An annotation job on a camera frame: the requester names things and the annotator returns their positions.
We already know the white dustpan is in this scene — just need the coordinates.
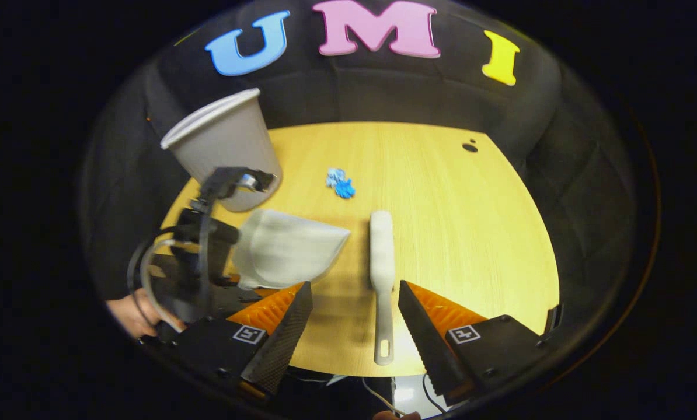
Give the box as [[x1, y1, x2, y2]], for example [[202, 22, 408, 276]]
[[232, 209, 351, 289]]

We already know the small white broom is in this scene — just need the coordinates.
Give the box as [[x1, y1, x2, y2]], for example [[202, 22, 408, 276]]
[[369, 210, 397, 366]]

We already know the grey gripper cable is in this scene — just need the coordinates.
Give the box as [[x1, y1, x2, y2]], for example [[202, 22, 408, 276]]
[[128, 230, 186, 333]]

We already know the wooden desktop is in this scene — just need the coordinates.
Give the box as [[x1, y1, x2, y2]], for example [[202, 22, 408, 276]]
[[162, 121, 560, 377]]

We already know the white cable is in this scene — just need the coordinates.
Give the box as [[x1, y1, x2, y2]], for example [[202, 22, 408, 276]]
[[363, 378, 410, 416]]

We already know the white garbage bin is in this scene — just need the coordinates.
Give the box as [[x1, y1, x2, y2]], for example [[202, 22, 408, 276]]
[[161, 87, 283, 212]]

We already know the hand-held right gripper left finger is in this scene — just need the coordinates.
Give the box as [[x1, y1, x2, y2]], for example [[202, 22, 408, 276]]
[[170, 281, 314, 397]]

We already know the blue paper trash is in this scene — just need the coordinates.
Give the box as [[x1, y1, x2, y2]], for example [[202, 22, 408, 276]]
[[326, 168, 356, 200]]

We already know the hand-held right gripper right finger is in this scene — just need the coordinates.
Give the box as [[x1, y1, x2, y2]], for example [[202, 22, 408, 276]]
[[398, 280, 563, 403]]

